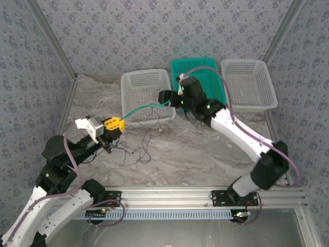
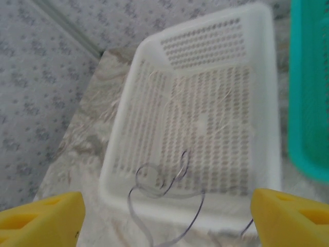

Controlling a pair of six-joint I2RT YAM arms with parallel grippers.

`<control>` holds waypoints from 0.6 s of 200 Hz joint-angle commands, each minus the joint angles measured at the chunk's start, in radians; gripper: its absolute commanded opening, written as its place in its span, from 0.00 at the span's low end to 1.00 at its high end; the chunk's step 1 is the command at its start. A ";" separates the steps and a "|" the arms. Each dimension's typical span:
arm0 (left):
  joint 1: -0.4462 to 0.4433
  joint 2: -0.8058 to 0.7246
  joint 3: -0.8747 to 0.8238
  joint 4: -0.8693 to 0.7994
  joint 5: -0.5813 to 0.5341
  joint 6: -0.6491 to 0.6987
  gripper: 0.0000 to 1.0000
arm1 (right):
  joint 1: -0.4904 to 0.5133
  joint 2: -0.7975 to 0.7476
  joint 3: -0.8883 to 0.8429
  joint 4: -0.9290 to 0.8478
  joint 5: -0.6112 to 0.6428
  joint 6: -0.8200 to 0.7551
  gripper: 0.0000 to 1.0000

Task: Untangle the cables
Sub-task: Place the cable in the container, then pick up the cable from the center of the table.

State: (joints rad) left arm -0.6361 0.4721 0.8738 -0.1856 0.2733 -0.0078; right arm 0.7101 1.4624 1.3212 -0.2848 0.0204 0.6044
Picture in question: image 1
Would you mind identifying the white plastic basket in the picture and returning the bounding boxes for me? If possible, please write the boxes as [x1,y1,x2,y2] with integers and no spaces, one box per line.
[120,68,177,129]
[220,59,279,113]

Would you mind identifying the thin black cable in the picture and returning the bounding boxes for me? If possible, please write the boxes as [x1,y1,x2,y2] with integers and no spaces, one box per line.
[132,107,173,164]

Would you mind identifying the small circuit board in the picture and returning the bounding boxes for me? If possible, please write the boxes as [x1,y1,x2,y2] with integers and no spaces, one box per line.
[232,210,252,222]
[86,208,108,220]

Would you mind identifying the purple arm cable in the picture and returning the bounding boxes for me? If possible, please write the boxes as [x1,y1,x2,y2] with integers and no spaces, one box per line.
[182,66,301,226]
[1,122,126,245]

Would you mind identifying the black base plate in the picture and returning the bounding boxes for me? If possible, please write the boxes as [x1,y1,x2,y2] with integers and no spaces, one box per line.
[211,189,259,207]
[102,190,122,208]

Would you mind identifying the grey metal panel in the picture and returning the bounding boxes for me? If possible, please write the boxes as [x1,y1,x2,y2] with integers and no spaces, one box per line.
[43,208,306,247]

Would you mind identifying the teal plastic basket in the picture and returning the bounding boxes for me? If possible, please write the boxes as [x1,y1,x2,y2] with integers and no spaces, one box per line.
[171,58,227,114]

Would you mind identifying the aluminium front rail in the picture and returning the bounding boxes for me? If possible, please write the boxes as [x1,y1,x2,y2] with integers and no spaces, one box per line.
[48,185,308,209]

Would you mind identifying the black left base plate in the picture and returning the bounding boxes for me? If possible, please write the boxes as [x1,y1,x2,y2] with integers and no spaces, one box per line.
[102,190,122,208]

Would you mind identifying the white slotted cable duct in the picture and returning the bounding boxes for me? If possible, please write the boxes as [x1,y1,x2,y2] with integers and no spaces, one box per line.
[48,208,233,221]

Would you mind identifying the aluminium frame post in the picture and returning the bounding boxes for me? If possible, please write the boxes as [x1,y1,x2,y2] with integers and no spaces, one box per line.
[24,0,79,79]
[262,0,308,65]
[294,207,321,247]

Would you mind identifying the thin blue cable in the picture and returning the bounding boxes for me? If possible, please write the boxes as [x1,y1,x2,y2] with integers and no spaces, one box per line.
[112,138,144,167]

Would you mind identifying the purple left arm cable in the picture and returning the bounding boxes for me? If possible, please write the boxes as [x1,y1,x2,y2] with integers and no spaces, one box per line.
[1,122,126,245]

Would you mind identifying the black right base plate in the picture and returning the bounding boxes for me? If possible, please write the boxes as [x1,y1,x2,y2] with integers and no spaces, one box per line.
[211,189,259,207]

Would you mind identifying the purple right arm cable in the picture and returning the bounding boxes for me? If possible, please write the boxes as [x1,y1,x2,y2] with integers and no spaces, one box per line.
[182,66,301,226]

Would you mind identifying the thin green cable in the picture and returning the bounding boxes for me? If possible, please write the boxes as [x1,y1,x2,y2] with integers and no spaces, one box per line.
[119,99,172,121]

